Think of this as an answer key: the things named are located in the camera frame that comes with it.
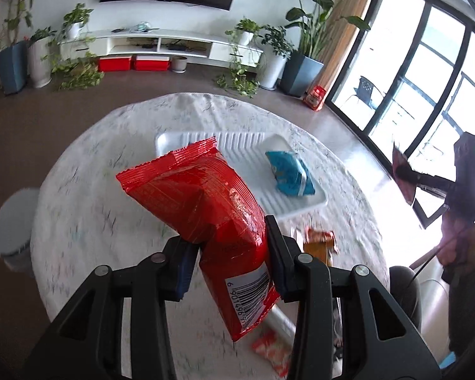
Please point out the hanging pothos in white pot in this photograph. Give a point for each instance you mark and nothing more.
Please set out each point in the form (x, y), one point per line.
(244, 37)

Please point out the leafy plant in tall white pot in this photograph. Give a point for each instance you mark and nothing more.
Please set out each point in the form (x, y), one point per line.
(275, 69)

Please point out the black device in cabinet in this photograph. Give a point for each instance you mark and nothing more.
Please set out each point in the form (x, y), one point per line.
(178, 47)

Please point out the person's right hand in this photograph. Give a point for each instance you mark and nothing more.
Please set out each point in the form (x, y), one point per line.
(463, 245)

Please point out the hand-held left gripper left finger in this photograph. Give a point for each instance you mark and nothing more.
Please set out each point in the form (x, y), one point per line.
(182, 273)

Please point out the small beige pot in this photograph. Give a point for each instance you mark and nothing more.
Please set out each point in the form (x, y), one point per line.
(179, 64)

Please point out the black balcony chair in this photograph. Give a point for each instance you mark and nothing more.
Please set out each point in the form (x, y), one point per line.
(366, 87)

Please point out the black framed glass door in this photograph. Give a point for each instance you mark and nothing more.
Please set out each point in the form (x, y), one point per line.
(360, 132)

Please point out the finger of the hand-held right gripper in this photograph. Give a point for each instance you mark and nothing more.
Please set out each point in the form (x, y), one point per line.
(439, 200)
(431, 181)

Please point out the plant in white ribbed pot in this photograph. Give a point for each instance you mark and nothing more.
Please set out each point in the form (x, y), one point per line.
(39, 67)

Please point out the white television cabinet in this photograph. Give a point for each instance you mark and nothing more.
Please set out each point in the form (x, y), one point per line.
(182, 33)

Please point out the clear pink white snack packet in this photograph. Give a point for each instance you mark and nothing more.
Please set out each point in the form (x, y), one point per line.
(269, 350)

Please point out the maroon snack packet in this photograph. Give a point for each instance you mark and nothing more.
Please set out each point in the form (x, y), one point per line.
(401, 154)

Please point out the red snack bag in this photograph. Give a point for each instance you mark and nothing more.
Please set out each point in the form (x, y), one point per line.
(206, 198)

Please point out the beige curtain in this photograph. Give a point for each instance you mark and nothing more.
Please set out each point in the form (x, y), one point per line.
(352, 27)

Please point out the dark grey chair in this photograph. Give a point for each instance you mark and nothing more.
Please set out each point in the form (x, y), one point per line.
(403, 293)

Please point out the teal item on cabinet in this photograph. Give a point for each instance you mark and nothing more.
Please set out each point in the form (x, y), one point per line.
(142, 27)

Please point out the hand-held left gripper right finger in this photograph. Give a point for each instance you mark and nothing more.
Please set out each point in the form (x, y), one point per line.
(287, 291)

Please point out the large-leaf plant in grey-blue planter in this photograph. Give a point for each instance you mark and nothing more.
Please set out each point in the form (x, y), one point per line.
(301, 75)

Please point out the tall plant in blue planter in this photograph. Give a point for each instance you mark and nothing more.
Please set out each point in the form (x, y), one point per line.
(12, 67)

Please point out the white plastic tray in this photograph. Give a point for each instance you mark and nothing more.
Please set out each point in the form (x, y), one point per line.
(241, 142)

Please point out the red gift box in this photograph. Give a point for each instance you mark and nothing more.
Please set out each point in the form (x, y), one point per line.
(315, 98)

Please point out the teal blue snack packet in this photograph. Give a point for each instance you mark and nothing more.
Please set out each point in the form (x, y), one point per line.
(291, 174)

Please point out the beige sofa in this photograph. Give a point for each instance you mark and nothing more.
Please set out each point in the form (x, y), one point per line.
(431, 316)

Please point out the grey round stool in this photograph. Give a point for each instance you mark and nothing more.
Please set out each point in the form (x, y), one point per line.
(14, 225)

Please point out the person's right forearm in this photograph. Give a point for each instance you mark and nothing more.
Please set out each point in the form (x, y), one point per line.
(471, 304)

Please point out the red storage box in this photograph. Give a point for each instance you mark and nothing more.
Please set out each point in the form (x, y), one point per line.
(152, 63)
(114, 64)

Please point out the orange snack packet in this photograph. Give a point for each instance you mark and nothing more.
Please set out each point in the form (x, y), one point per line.
(318, 247)

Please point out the trailing pothos in white pot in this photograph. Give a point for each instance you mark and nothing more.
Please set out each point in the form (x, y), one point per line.
(74, 29)

